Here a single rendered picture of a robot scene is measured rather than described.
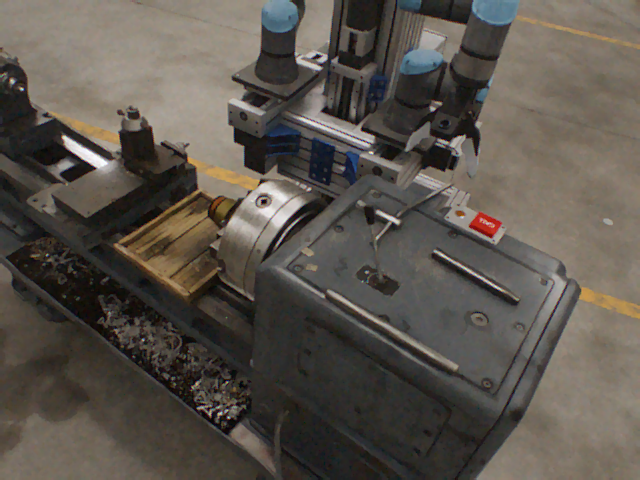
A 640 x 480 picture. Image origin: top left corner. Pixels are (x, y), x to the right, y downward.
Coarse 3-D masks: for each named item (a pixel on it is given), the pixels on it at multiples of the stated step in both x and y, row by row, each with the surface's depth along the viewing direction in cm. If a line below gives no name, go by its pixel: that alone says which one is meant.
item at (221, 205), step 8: (216, 200) 143; (224, 200) 143; (232, 200) 144; (216, 208) 143; (224, 208) 141; (232, 208) 142; (208, 216) 145; (216, 216) 142; (224, 216) 140; (216, 224) 144
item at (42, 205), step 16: (112, 160) 189; (176, 176) 179; (192, 176) 184; (48, 192) 170; (160, 192) 174; (176, 192) 180; (32, 208) 166; (48, 208) 162; (128, 208) 165; (144, 208) 171; (48, 224) 164; (64, 224) 158; (80, 224) 158; (96, 224) 159; (112, 224) 163; (128, 224) 169; (80, 240) 157; (96, 240) 160
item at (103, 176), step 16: (96, 176) 168; (112, 176) 168; (128, 176) 169; (64, 192) 161; (96, 192) 162; (112, 192) 163; (128, 192) 164; (144, 192) 170; (64, 208) 161; (80, 208) 157; (96, 208) 157; (112, 208) 162
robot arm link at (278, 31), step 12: (276, 0) 173; (264, 12) 169; (276, 12) 169; (288, 12) 169; (264, 24) 171; (276, 24) 169; (288, 24) 170; (264, 36) 174; (276, 36) 172; (288, 36) 173; (264, 48) 176; (276, 48) 174; (288, 48) 176
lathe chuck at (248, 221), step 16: (256, 192) 129; (272, 192) 129; (288, 192) 130; (304, 192) 133; (240, 208) 127; (256, 208) 126; (272, 208) 126; (240, 224) 126; (256, 224) 125; (224, 240) 127; (240, 240) 126; (256, 240) 124; (224, 256) 129; (240, 256) 126; (240, 272) 128; (240, 288) 132
